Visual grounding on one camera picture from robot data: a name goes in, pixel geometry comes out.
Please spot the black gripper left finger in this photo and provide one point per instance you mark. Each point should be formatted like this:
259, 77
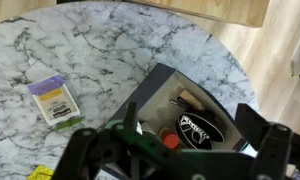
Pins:
88, 150

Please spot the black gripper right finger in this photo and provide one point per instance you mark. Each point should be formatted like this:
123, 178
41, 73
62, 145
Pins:
277, 145

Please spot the red bottle cap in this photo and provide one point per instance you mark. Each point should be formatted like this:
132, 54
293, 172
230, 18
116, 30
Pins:
169, 139

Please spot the green small packet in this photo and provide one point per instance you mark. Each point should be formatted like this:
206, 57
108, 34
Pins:
68, 123

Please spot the navy cardboard box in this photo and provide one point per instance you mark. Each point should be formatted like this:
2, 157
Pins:
164, 95

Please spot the black oval tin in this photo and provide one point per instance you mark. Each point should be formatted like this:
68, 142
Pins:
197, 129

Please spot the purple and white sachet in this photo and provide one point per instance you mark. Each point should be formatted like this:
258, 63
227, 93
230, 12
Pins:
53, 99

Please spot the yellow snack packet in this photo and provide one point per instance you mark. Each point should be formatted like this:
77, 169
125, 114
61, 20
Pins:
41, 172

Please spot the light wooden furniture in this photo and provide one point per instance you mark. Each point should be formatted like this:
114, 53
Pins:
244, 12

